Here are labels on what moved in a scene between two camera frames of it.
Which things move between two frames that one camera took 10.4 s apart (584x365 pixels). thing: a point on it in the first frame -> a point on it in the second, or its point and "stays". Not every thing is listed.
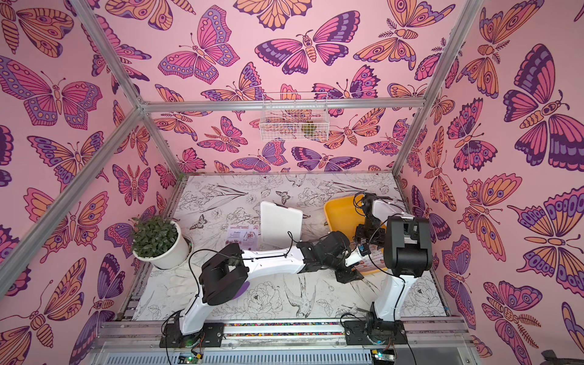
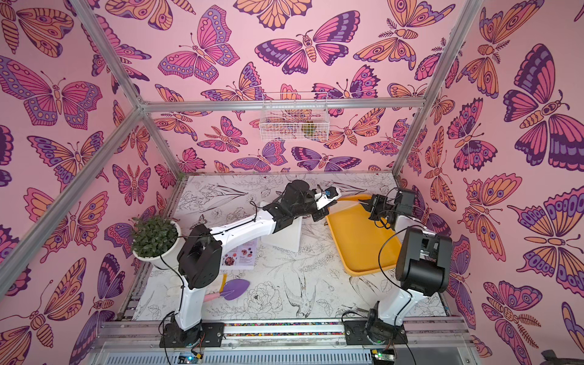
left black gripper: x=348 y=277 -> x=320 y=214
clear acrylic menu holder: x=280 y=225 stays
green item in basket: x=308 y=128 stays
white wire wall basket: x=295 y=116 stays
